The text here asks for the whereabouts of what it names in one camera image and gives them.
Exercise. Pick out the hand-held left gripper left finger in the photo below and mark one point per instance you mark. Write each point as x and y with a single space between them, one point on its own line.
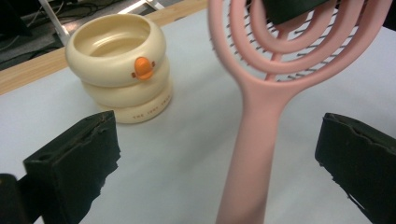
71 168

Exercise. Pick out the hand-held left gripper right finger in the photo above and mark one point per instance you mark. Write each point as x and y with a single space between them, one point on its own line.
361 165

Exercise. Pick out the pink hairbrush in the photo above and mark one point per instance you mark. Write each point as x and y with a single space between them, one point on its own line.
258 124

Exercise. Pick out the white table sheet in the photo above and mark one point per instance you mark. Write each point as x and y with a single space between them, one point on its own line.
186 146

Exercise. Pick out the white metal stand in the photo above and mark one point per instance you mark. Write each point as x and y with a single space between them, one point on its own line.
57 26

